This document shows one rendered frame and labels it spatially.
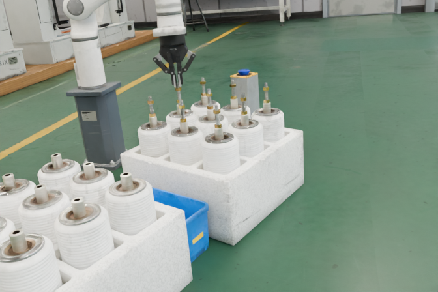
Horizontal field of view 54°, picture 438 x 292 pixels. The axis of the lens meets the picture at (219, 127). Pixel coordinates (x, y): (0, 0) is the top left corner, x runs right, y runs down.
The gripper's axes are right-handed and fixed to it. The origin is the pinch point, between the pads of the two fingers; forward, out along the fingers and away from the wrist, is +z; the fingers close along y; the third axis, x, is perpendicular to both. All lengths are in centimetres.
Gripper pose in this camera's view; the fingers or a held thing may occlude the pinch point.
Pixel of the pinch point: (176, 80)
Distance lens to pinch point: 130.8
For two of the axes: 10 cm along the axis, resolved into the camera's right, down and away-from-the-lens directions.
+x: 0.3, 3.3, -9.4
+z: 0.9, 9.4, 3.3
